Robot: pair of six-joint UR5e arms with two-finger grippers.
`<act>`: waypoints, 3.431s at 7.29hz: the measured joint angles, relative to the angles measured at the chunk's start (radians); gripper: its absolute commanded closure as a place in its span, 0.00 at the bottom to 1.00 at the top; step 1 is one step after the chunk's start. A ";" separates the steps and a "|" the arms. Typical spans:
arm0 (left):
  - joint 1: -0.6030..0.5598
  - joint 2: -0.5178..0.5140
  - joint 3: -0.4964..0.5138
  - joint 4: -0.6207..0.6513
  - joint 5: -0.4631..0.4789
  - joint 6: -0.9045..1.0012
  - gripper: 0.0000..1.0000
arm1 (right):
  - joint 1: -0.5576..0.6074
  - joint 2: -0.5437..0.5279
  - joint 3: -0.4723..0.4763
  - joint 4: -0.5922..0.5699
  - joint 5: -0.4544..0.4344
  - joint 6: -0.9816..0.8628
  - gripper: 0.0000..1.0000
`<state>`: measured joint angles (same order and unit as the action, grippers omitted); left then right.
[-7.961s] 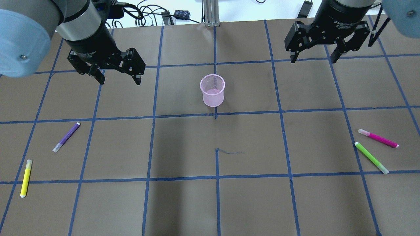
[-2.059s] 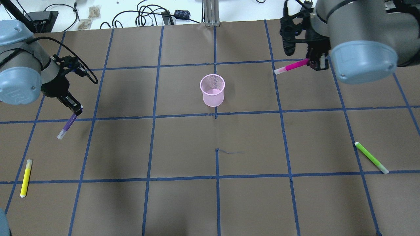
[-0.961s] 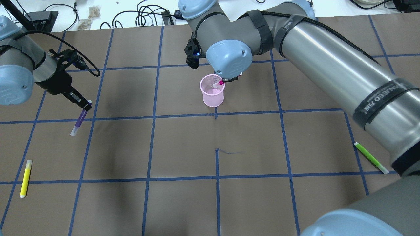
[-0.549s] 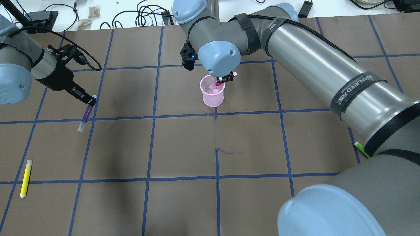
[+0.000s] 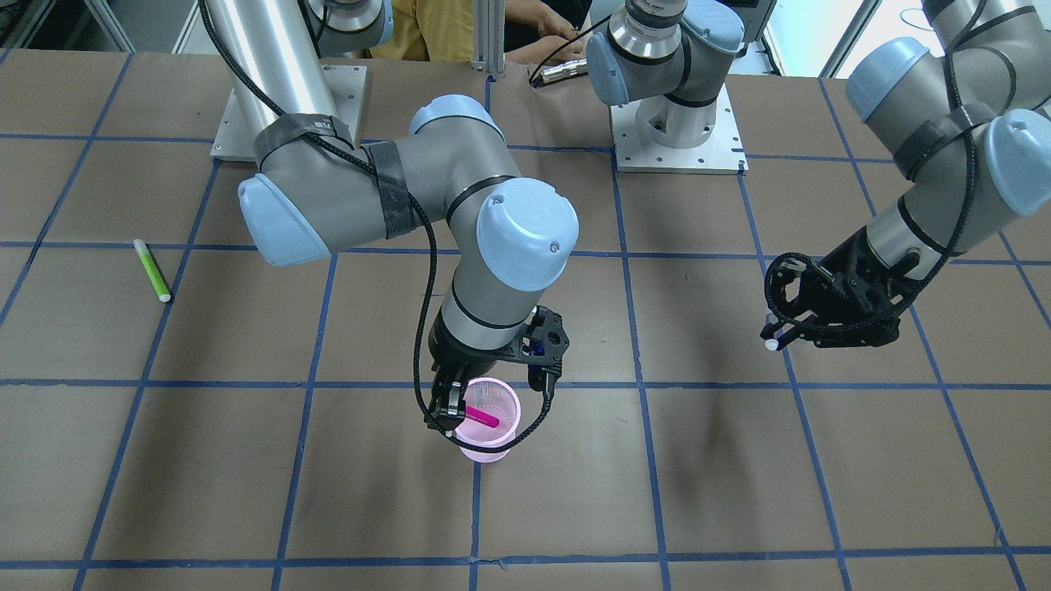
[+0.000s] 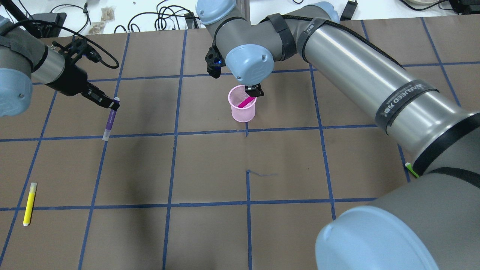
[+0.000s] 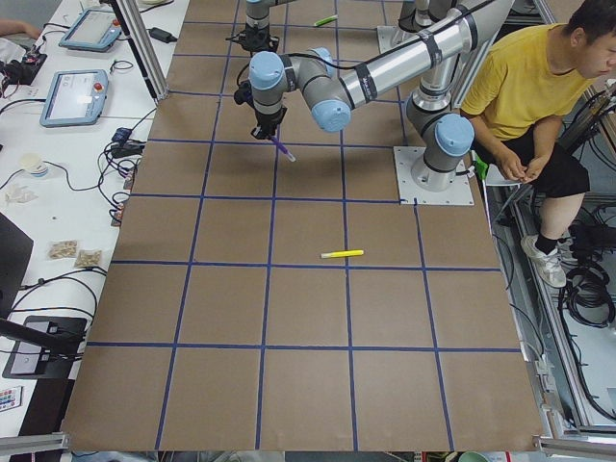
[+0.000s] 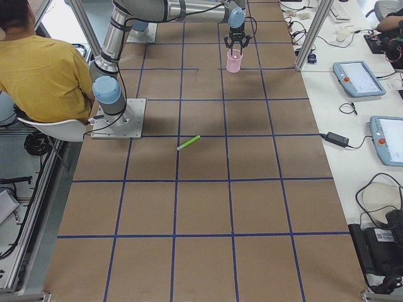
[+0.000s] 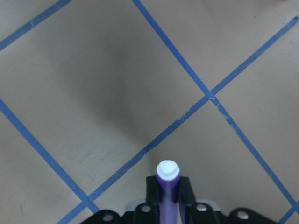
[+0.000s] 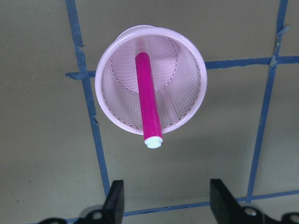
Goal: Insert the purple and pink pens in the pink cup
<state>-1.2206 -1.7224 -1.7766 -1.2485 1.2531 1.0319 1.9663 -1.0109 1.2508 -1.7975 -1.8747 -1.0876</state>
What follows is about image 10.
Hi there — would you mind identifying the pink pen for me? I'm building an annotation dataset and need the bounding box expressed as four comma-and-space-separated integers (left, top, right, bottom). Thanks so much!
135, 52, 163, 149

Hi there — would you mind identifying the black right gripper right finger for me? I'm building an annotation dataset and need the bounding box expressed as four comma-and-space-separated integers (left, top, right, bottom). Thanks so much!
210, 179, 299, 224

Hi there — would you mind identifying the pink mesh cup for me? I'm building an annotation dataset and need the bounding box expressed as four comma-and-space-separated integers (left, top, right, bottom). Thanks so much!
95, 25, 207, 135

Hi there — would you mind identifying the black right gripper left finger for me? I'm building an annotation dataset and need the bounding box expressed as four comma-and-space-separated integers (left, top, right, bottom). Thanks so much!
30, 179, 125, 224

